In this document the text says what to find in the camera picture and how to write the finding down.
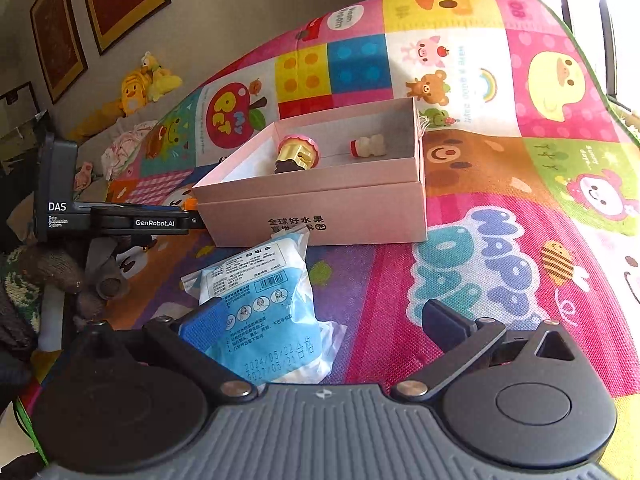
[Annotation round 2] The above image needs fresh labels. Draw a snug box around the colourful cartoon play mat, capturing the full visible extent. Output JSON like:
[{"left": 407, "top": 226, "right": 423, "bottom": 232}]
[{"left": 15, "top": 0, "right": 640, "bottom": 480}]

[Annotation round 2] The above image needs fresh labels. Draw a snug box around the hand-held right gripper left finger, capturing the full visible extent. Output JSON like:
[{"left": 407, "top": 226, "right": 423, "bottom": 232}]
[{"left": 75, "top": 297, "right": 258, "bottom": 403}]

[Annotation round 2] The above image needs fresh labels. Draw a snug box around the pink cardboard box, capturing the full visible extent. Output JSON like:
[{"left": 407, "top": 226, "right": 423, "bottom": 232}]
[{"left": 192, "top": 97, "right": 428, "bottom": 248}]

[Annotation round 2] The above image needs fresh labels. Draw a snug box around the long yellow plush toy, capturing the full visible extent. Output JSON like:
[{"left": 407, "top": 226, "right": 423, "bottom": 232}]
[{"left": 70, "top": 100, "right": 123, "bottom": 142}]

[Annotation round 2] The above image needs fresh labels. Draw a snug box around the window with dark frame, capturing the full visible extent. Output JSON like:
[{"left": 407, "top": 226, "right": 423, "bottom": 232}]
[{"left": 520, "top": 0, "right": 640, "bottom": 111}]

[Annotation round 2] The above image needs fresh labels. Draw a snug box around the pink white crumpled cloth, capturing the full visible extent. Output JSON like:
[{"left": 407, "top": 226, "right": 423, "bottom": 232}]
[{"left": 102, "top": 120, "right": 158, "bottom": 181}]

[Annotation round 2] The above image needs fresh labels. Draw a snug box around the small pink toy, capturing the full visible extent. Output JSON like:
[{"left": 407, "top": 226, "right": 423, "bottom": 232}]
[{"left": 74, "top": 161, "right": 97, "bottom": 192}]

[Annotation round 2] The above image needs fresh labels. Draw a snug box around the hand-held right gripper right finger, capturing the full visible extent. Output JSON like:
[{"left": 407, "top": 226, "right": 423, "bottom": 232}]
[{"left": 392, "top": 299, "right": 576, "bottom": 403}]

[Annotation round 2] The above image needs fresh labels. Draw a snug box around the red gold framed picture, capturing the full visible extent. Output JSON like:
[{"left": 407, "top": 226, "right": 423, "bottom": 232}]
[
  {"left": 30, "top": 0, "right": 89, "bottom": 104},
  {"left": 79, "top": 0, "right": 172, "bottom": 55}
]

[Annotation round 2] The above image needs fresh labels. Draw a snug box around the blue white face mask packet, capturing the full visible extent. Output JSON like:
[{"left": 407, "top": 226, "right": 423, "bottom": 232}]
[{"left": 181, "top": 234, "right": 346, "bottom": 386}]

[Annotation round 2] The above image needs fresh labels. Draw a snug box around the yellow pink cupcake toy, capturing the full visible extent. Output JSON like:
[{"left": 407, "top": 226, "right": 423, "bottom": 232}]
[{"left": 274, "top": 132, "right": 321, "bottom": 173}]

